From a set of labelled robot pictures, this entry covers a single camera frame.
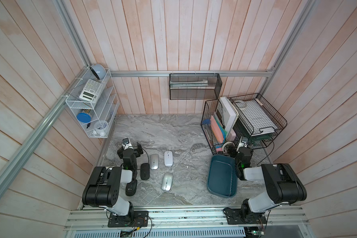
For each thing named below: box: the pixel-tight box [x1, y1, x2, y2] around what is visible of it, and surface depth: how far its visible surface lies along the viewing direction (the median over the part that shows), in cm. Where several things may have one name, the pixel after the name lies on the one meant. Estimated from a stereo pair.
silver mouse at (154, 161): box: [149, 153, 160, 171], surface depth 95 cm
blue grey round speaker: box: [89, 63, 107, 80], surface depth 84 cm
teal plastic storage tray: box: [207, 154, 238, 198], surface depth 90 cm
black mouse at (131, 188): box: [124, 179, 138, 197], surface depth 83 cm
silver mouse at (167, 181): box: [161, 172, 174, 192], surface depth 87 cm
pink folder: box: [210, 115, 225, 144], surface depth 103 cm
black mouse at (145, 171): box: [140, 162, 151, 181], surface depth 90 cm
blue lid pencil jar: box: [76, 112, 92, 123], surface depth 78 cm
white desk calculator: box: [79, 78, 104, 104], surface depth 78 cm
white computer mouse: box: [164, 150, 174, 168], surface depth 95 cm
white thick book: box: [219, 96, 239, 138], surface depth 92 cm
